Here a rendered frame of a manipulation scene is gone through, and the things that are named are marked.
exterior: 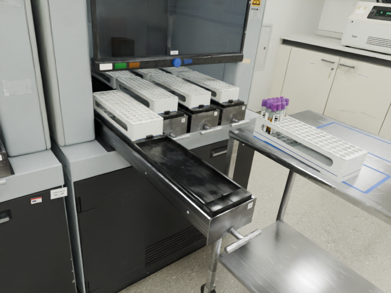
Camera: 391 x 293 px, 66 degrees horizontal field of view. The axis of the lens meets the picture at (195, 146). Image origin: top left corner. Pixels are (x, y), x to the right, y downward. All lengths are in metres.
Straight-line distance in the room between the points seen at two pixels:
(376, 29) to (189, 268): 2.29
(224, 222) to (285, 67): 2.77
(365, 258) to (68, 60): 1.72
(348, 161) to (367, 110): 2.17
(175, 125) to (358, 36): 2.19
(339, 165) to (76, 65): 0.74
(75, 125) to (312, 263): 1.03
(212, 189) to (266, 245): 0.71
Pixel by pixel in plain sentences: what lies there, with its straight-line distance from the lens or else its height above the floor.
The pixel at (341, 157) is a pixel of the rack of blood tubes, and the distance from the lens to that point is 0.78.
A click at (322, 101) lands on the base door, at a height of 0.40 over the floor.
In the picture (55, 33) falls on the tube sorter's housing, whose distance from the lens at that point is 0.90.
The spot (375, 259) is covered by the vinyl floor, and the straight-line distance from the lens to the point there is 1.99.
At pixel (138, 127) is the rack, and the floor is 0.86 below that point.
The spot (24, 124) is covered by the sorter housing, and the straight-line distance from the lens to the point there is 0.94.
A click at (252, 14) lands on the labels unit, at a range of 1.29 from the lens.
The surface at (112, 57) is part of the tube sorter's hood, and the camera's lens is 0.95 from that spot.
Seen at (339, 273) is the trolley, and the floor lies 0.28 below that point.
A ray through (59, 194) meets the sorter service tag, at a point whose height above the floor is 0.64.
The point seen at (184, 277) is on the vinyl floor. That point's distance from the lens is 1.54.
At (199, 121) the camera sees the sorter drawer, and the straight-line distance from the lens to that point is 1.10.
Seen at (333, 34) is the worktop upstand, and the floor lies 0.94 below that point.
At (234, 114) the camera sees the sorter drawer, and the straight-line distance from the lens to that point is 1.22.
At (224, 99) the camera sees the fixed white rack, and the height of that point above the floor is 0.83.
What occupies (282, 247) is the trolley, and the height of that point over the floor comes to 0.28.
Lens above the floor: 1.19
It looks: 27 degrees down
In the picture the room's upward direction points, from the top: 6 degrees clockwise
